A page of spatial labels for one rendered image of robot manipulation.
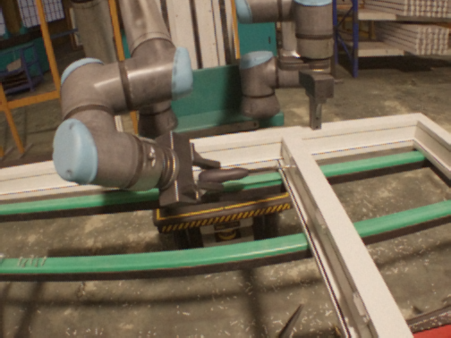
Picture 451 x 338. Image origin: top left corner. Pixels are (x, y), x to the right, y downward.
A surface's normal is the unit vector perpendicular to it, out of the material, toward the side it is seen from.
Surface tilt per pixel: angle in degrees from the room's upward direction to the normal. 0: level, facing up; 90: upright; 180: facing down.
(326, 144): 90
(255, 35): 90
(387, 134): 90
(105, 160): 84
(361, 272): 0
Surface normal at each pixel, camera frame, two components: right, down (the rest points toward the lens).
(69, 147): -0.57, -0.07
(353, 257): -0.10, -0.86
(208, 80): 0.17, 0.47
